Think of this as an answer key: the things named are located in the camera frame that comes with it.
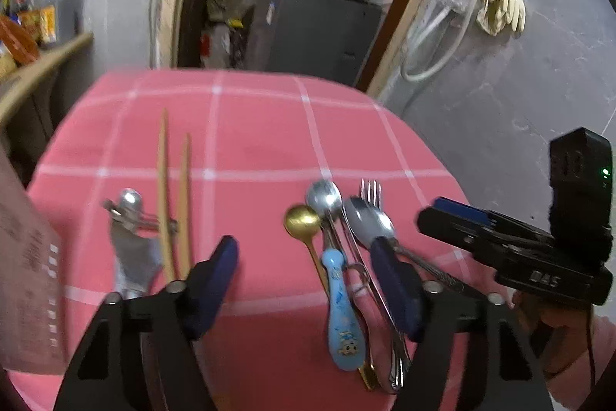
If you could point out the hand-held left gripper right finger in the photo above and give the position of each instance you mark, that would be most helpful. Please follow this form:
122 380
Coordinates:
394 290

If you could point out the person's right hand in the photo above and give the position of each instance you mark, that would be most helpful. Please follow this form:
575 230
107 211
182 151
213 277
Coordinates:
563 339

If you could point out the pink checked tablecloth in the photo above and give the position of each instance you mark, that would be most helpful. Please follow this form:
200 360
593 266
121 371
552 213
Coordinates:
250 141

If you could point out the steel vegetable peeler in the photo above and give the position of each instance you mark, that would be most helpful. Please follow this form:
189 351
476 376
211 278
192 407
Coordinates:
132 257

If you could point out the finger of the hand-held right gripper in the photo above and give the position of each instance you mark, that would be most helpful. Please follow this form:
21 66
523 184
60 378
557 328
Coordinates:
462 209
442 223

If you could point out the wooden chopstick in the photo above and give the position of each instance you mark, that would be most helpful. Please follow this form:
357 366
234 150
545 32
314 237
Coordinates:
184 199
163 180

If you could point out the orange snack bag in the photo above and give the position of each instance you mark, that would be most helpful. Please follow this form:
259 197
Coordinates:
17 40

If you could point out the steel fork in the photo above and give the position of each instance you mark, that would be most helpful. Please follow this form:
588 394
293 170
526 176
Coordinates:
371 200

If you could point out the gold spoon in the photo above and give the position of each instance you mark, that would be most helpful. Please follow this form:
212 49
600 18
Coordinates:
302 221

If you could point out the grey refrigerator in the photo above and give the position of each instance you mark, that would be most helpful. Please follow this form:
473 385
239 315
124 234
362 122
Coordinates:
313 30

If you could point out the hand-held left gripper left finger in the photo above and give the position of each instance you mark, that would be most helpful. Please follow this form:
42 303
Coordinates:
216 276

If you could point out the person's right forearm pink sleeve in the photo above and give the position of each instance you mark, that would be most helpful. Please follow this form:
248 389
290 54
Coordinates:
604 343

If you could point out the large steel spoon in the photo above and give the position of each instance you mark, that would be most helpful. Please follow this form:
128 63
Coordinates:
368 223

